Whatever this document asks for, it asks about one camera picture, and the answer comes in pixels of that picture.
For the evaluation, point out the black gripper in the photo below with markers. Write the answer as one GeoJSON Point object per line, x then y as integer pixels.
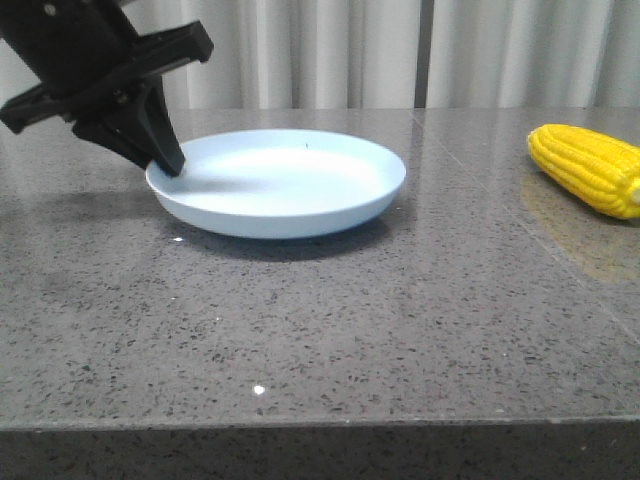
{"type": "Point", "coordinates": [85, 54]}

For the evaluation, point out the light blue round plate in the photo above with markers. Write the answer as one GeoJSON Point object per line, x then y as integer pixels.
{"type": "Point", "coordinates": [278, 184]}

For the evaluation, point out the yellow corn cob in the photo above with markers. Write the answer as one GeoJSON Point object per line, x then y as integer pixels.
{"type": "Point", "coordinates": [599, 169]}

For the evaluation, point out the white pleated curtain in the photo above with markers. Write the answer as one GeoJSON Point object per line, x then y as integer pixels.
{"type": "Point", "coordinates": [404, 54]}

